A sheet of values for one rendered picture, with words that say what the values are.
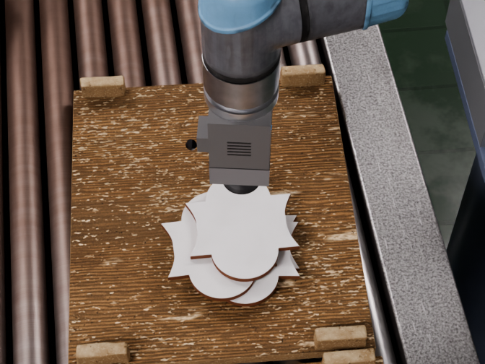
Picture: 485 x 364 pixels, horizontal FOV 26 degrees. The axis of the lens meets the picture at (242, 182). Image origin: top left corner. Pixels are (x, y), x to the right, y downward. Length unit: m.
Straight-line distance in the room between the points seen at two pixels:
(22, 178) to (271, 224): 0.34
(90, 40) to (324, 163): 0.39
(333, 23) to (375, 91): 0.50
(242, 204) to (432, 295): 0.25
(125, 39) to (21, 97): 0.17
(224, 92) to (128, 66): 0.49
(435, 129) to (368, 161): 1.23
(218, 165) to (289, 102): 0.34
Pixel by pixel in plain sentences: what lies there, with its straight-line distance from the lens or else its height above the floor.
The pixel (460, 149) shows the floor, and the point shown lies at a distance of 2.58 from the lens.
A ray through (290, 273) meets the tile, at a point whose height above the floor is 0.95.
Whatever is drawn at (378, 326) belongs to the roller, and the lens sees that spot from 1.25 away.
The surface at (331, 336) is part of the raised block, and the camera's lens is 1.19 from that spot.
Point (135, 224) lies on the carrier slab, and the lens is 1.30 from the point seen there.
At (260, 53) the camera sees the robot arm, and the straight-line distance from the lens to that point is 0.96.
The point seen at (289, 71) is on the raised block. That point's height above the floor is 0.96.
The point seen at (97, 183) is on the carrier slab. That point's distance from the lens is 1.34.
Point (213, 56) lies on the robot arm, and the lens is 0.97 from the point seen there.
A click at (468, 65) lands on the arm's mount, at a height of 0.92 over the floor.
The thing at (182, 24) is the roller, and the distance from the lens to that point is 1.53.
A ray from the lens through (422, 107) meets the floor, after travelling 2.64.
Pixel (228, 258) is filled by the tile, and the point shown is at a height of 0.97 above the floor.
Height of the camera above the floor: 2.02
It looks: 55 degrees down
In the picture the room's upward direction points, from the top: straight up
